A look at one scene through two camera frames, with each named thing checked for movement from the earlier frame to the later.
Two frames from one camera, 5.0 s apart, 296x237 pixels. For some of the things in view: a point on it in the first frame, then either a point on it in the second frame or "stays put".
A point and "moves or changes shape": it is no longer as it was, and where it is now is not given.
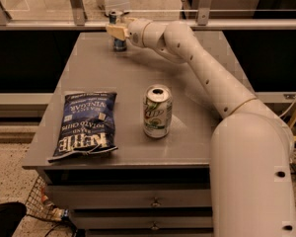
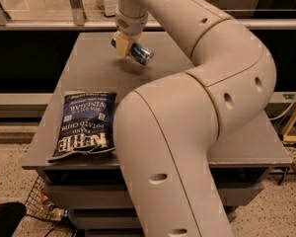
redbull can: x=119 y=45 moves or changes shape
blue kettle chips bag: x=87 y=124 stays put
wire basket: x=39 y=202 stays put
